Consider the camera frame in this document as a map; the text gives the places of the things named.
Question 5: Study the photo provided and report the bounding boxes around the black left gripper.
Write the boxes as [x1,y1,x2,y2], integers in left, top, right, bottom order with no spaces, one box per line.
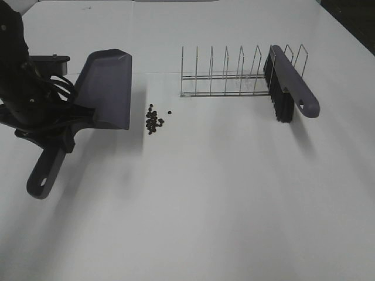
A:
[0,61,96,153]

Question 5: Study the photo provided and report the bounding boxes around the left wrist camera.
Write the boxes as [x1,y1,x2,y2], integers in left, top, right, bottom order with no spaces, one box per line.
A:
[30,54,70,77]

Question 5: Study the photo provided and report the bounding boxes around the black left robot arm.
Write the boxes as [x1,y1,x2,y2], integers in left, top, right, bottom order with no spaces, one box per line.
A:
[1,1,94,153]

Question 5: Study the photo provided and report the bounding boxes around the metal wire rack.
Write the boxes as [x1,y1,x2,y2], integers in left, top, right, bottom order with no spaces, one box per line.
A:
[179,43,308,98]

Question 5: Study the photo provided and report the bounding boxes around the pile of coffee beans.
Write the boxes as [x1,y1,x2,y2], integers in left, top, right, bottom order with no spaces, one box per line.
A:
[145,104,165,135]

